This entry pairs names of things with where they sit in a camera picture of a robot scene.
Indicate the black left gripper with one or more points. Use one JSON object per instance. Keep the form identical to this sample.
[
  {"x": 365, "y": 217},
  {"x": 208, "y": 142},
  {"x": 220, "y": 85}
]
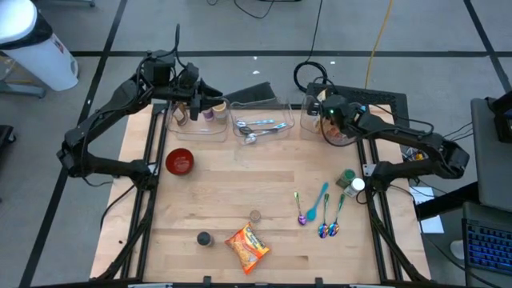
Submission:
[{"x": 191, "y": 84}]

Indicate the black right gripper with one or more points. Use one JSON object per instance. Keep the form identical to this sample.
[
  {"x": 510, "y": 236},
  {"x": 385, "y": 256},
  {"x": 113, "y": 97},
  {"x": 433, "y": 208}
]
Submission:
[{"x": 332, "y": 114}]

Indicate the purple label spice jar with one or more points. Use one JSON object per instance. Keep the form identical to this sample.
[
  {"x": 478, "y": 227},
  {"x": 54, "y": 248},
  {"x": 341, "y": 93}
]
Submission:
[{"x": 208, "y": 115}]

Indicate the dark metal spoon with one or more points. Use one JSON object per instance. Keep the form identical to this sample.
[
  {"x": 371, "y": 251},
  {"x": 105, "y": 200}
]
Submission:
[{"x": 246, "y": 130}]

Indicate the black lid spice jar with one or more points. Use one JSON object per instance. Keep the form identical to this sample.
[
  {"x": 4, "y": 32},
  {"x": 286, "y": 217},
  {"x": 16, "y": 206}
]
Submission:
[{"x": 204, "y": 238}]

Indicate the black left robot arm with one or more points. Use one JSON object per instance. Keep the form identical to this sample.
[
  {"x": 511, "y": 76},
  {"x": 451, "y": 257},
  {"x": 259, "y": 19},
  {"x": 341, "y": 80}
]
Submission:
[{"x": 100, "y": 116}]

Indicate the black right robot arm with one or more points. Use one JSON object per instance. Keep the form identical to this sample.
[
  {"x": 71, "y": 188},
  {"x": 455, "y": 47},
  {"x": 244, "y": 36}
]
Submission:
[{"x": 400, "y": 134}]

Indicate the tan lid spice jar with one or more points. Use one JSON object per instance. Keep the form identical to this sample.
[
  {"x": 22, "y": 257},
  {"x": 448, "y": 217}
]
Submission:
[{"x": 220, "y": 108}]

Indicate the clear plastic bin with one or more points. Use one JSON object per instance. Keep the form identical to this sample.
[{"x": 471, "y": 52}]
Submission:
[
  {"x": 280, "y": 138},
  {"x": 308, "y": 120},
  {"x": 200, "y": 134}
]

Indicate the black flat floor panel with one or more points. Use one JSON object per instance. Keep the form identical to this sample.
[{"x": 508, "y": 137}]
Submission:
[{"x": 256, "y": 93}]

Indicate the black perforated computer case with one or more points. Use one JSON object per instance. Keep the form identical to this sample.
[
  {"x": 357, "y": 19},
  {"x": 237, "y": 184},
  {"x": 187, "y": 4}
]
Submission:
[{"x": 380, "y": 98}]

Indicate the green lid glass jar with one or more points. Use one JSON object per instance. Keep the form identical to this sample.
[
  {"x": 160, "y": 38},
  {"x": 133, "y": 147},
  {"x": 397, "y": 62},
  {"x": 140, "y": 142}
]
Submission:
[{"x": 348, "y": 175}]

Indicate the red bowl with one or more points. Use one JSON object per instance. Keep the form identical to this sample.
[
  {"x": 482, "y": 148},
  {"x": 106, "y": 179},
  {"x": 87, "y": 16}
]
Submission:
[{"x": 179, "y": 162}]

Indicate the teal plastic spoon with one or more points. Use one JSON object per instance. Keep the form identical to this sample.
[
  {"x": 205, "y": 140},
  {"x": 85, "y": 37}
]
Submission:
[{"x": 311, "y": 215}]

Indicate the iridescent spoon purple bowl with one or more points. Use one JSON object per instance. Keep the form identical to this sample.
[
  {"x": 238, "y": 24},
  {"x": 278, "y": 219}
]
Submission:
[{"x": 302, "y": 219}]

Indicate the iridescent rainbow spoon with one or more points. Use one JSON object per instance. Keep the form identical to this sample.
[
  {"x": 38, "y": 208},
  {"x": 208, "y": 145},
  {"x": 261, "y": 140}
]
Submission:
[
  {"x": 322, "y": 230},
  {"x": 333, "y": 229}
]

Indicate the cork lid glass jar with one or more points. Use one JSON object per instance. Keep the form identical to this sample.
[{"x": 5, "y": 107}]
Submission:
[{"x": 255, "y": 216}]

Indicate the black desk support bar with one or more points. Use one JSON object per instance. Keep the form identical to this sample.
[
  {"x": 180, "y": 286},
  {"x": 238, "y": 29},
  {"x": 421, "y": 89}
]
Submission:
[{"x": 448, "y": 200}]

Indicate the white paper sheet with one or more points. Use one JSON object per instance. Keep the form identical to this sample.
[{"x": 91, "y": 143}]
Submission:
[{"x": 430, "y": 224}]

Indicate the orange ramen noodle packet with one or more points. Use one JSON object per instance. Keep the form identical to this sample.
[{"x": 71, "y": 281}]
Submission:
[{"x": 247, "y": 248}]

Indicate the black table-edge clamp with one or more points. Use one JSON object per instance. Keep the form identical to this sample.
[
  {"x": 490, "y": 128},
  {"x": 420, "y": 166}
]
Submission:
[
  {"x": 206, "y": 281},
  {"x": 318, "y": 282}
]

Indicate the black desk device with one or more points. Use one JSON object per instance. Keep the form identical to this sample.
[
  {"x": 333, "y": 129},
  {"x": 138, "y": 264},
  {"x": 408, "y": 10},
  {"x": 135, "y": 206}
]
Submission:
[{"x": 505, "y": 124}]

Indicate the white trash can black liner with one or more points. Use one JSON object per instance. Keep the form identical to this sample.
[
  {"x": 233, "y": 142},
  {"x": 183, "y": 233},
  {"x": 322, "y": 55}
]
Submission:
[{"x": 36, "y": 60}]

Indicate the white computer mouse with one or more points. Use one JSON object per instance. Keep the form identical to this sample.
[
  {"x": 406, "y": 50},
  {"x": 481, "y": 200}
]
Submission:
[{"x": 457, "y": 250}]

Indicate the grey metal cart base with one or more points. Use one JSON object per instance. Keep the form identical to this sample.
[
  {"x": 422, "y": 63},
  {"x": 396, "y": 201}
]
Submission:
[{"x": 24, "y": 90}]

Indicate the backlit keyboard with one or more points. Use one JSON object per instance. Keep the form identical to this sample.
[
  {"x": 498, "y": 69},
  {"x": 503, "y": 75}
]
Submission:
[{"x": 488, "y": 244}]

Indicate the black chair caster base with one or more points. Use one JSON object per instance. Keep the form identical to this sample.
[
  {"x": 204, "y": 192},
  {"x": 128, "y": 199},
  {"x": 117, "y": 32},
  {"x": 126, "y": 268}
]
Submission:
[{"x": 6, "y": 134}]

